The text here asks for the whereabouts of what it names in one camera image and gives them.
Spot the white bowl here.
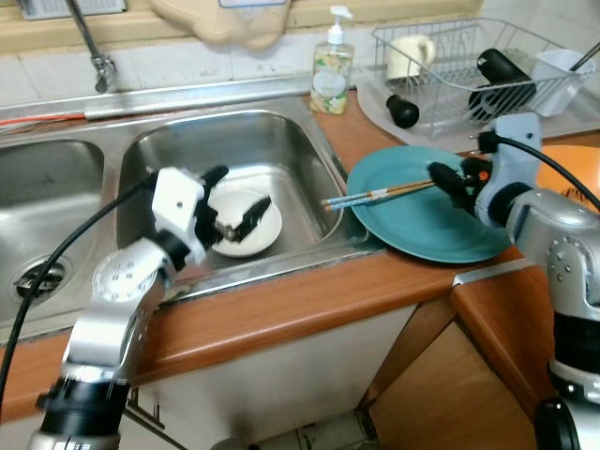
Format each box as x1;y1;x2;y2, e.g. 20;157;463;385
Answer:
208;183;282;258

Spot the blue-tipped wooden chopstick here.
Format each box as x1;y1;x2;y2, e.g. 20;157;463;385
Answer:
322;181;437;205
323;186;434;209

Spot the steel kitchen sink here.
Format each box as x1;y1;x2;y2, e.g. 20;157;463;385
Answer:
0;94;367;343

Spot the white kitchen cabinet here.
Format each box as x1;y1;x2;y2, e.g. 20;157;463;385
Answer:
127;305;418;450

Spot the translucent drain tray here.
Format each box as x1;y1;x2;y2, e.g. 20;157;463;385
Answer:
358;78;600;137

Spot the black round bottle cap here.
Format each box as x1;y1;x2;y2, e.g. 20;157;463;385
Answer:
386;94;420;128

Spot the orange bowl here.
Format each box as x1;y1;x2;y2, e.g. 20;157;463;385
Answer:
534;145;600;212

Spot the black bottle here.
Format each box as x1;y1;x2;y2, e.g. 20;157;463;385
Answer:
467;49;537;118

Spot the cream mug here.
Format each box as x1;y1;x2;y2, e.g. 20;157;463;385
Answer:
387;34;437;80

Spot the white cutlery holder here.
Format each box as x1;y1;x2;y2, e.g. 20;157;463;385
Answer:
532;49;584;115

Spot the soap dispenser bottle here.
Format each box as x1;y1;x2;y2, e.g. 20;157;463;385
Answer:
311;5;355;115

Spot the beige plastic basin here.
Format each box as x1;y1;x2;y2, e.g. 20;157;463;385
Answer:
150;0;292;50

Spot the black chopstick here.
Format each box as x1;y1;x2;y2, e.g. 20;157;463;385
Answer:
569;42;600;71

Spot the steel faucet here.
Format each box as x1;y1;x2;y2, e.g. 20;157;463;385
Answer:
66;0;118;93

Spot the slotted sink drain strainer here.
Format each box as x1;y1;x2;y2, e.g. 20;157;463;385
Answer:
14;262;67;301

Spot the wooden cabinet door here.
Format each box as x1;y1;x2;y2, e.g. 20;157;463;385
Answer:
368;319;540;450

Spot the white vent grille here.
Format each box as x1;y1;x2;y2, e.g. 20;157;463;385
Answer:
17;0;128;20

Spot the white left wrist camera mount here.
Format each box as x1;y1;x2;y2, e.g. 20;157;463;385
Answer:
150;169;205;263

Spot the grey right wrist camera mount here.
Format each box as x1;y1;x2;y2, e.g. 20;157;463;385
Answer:
476;114;543;226

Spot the wire dish rack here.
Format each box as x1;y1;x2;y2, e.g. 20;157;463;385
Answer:
372;17;600;123

